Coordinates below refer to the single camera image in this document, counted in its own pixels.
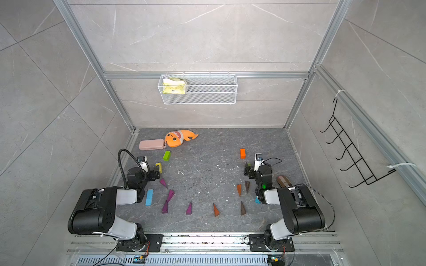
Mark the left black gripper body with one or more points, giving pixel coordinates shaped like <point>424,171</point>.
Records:
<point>152,173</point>

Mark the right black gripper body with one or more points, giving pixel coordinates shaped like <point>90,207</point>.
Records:
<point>250,169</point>

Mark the purple wedge block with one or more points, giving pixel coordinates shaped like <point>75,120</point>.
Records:
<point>189,209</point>
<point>163,182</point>
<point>165,208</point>
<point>170,195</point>

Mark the yellow rectangular block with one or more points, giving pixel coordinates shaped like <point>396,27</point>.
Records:
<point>159,166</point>

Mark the green rectangular block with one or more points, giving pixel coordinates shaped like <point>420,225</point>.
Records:
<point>167,155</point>

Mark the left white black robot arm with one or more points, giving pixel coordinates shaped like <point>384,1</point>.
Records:
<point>95,213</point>

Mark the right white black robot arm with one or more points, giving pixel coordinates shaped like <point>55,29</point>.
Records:
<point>300,211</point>

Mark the dark walnut wedge block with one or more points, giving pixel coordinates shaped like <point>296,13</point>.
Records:
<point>247,186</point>

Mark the orange brown wedge block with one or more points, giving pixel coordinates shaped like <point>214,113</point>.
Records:
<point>239,189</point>

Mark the orange rectangular block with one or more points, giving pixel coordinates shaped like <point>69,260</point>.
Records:
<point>242,153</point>

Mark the light blue eraser block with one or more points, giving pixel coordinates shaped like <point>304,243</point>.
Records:
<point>149,197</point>

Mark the pink rectangular case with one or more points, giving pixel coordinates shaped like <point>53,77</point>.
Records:
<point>147,145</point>

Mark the plaid brown cylinder case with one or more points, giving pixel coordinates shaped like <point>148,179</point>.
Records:
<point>283,181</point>

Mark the dark brown wedge block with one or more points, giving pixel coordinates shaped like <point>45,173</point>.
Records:
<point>242,209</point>

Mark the orange fish plush toy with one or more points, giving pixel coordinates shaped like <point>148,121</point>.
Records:
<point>176,138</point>

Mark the reddish brown wedge block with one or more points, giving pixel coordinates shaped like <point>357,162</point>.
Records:
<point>216,210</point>

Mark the yellow white cloth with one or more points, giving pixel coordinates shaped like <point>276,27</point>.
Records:
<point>174,86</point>

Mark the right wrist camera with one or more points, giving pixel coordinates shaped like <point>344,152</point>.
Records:
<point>258,161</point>

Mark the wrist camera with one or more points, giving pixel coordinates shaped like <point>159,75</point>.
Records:
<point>258,161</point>
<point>143,162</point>

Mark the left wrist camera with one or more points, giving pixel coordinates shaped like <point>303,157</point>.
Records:
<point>143,162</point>

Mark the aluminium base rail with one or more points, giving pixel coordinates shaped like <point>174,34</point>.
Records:
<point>210,249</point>

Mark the white wire wall basket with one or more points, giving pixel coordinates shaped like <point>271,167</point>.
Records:
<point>202,89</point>

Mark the black wire hook rack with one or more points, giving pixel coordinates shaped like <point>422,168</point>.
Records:
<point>351,151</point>

